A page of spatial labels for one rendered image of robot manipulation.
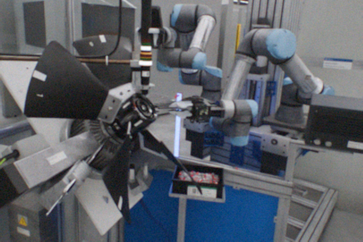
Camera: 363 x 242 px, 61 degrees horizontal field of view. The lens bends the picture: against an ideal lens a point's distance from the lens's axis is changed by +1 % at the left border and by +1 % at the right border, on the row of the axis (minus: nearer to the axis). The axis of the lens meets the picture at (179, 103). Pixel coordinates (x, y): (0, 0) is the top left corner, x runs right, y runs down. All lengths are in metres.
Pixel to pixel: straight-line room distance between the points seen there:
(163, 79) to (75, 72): 4.26
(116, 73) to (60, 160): 0.38
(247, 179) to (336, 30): 1.65
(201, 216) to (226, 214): 0.14
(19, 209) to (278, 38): 1.15
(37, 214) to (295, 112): 1.25
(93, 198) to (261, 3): 1.40
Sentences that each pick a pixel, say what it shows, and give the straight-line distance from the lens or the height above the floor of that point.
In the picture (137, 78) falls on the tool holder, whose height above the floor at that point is 1.31.
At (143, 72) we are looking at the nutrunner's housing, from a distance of 1.10.
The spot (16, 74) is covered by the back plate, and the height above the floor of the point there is 1.30.
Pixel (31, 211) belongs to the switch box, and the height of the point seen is 0.83.
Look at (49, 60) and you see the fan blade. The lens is 0.91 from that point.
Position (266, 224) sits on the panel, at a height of 0.62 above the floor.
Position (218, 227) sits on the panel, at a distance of 1.66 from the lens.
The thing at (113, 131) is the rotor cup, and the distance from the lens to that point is 1.03.
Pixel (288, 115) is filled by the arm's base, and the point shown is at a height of 1.08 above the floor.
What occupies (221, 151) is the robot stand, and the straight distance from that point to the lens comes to 1.90.
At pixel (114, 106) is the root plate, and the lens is 1.01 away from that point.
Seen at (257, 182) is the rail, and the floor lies 0.83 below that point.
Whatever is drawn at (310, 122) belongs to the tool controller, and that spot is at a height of 1.15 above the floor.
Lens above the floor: 1.48
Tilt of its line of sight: 14 degrees down
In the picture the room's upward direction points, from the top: 3 degrees clockwise
